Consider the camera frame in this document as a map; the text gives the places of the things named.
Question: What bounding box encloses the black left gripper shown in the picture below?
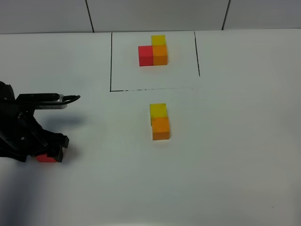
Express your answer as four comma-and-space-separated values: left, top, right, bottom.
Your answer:
0, 107, 69, 162

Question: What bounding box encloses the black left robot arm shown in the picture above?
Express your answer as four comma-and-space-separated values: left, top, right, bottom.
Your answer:
0, 82, 69, 162

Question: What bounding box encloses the red template cube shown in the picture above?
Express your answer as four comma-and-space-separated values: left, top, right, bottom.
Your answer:
138, 46, 154, 66

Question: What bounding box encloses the orange template cube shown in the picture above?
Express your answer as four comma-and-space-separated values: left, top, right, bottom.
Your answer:
152, 45, 168, 65

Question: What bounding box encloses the yellow template cube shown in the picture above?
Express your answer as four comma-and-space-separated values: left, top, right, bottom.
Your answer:
151, 35, 166, 46

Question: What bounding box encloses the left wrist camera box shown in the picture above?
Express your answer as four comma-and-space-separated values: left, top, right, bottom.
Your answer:
16, 93, 67, 110

